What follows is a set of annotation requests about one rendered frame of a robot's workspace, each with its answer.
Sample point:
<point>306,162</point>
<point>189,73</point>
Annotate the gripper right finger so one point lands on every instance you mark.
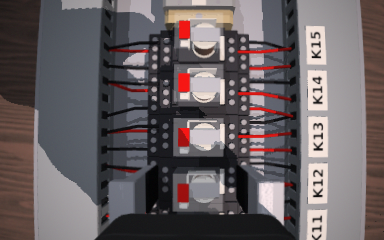
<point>257,194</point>

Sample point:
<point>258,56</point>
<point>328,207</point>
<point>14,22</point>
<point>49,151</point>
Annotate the grey mounting plate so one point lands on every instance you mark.
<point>262,20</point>

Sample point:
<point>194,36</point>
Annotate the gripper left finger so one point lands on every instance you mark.
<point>136,194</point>

